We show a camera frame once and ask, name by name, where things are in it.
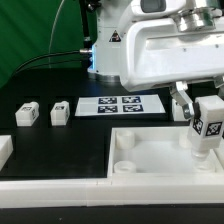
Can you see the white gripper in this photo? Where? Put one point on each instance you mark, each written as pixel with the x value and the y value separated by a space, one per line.
pixel 154 53

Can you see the white square tabletop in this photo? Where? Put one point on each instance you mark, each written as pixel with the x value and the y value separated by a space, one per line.
pixel 156 150

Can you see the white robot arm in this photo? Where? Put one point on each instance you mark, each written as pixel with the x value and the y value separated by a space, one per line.
pixel 115 17

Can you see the white U-shaped obstacle fence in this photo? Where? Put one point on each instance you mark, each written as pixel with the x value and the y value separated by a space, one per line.
pixel 139 189

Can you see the white sheet with markers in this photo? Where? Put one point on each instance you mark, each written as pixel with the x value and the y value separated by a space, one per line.
pixel 119 105

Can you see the green backdrop curtain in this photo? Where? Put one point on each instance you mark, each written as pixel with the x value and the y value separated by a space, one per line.
pixel 32 28

